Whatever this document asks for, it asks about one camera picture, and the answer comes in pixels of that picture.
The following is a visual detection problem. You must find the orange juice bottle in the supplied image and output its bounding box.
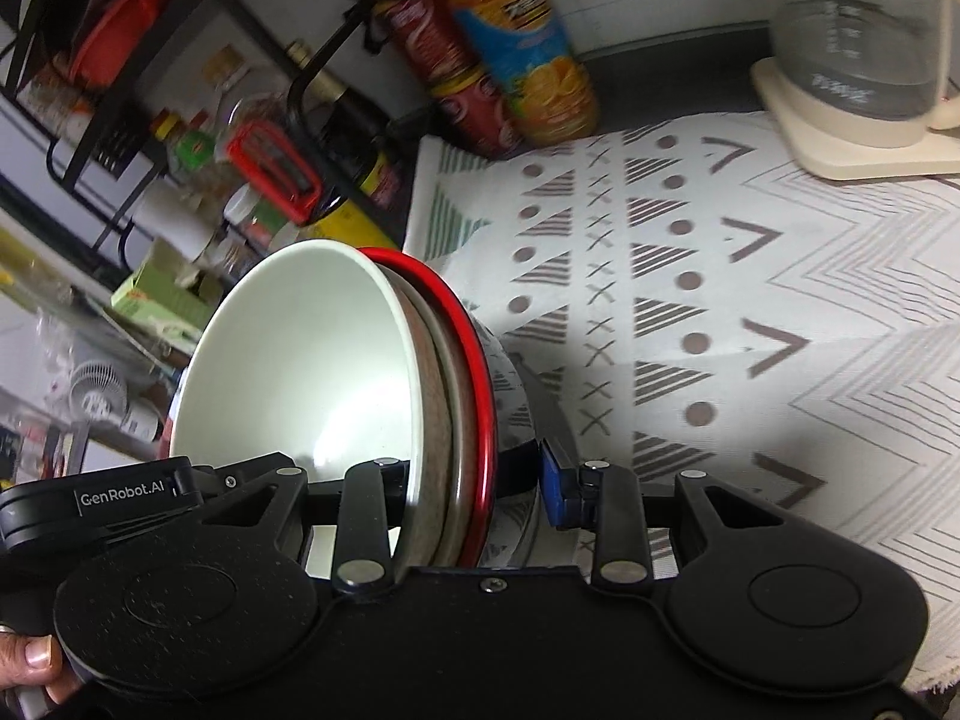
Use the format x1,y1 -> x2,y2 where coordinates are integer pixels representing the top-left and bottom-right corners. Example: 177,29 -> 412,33
412,0 -> 602,149

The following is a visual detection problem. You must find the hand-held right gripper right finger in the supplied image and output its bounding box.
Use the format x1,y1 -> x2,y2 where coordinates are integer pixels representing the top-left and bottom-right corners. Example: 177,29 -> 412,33
538,439 -> 797,589

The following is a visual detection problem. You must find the row of seasoning jars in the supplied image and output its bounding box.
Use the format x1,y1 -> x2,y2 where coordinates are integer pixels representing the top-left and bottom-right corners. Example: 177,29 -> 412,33
141,52 -> 302,272

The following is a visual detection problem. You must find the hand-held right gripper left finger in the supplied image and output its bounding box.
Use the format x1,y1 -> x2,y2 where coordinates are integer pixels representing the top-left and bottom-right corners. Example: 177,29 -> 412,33
201,457 -> 410,592

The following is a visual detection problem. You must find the patterned tablecloth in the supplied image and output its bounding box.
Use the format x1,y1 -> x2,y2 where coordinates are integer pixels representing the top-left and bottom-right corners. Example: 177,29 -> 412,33
400,110 -> 960,692

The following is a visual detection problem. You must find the small white fan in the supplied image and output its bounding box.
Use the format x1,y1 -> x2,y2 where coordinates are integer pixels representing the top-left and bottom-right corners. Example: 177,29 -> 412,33
66,358 -> 164,441

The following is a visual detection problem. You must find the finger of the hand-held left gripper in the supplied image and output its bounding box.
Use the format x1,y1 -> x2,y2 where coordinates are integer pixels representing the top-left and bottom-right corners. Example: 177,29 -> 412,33
195,451 -> 302,500

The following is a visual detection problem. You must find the person's left hand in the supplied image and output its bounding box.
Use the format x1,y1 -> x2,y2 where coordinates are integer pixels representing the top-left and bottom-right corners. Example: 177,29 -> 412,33
0,611 -> 80,710

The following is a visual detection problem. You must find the dark sauce bottle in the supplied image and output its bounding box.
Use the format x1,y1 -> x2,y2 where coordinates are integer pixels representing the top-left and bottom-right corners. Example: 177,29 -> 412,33
288,40 -> 410,215

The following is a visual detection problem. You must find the pale green bowl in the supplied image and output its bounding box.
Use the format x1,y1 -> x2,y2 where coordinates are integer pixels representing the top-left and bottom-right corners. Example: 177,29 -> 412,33
168,239 -> 452,566

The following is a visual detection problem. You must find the glass kettle with cream handle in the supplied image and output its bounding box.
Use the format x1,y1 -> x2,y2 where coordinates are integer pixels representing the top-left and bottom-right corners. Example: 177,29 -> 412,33
756,0 -> 960,130

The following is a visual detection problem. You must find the red bowl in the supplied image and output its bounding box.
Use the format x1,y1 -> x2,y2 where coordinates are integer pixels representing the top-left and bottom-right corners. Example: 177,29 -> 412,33
355,245 -> 542,568

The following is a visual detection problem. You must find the green carton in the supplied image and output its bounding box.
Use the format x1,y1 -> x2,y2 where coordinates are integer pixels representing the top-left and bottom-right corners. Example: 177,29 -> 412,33
109,237 -> 220,332

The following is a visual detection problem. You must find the red clip container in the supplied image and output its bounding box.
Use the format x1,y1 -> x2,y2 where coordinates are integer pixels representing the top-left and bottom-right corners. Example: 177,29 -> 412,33
224,118 -> 324,227

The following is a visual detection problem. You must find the cream kettle base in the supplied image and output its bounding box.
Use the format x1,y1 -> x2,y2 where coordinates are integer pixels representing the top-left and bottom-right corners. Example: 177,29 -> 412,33
749,55 -> 960,182

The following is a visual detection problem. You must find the yellow bottle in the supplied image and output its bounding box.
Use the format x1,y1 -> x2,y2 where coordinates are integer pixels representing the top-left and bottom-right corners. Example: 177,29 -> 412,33
313,197 -> 392,250

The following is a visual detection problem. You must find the black metal rack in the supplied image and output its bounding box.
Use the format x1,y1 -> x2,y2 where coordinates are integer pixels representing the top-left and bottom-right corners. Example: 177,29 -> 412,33
0,0 -> 392,272

